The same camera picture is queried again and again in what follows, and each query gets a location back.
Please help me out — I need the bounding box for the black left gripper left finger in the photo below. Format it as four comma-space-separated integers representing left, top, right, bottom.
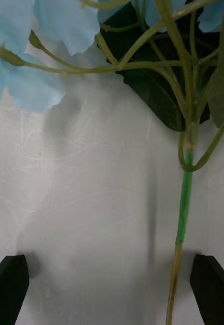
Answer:
0, 254, 30, 325

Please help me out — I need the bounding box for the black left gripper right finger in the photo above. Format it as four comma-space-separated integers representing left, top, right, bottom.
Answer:
189, 253, 224, 325

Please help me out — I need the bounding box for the pale blue flower broad leaf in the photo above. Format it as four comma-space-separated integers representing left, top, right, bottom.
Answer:
0, 0, 224, 325

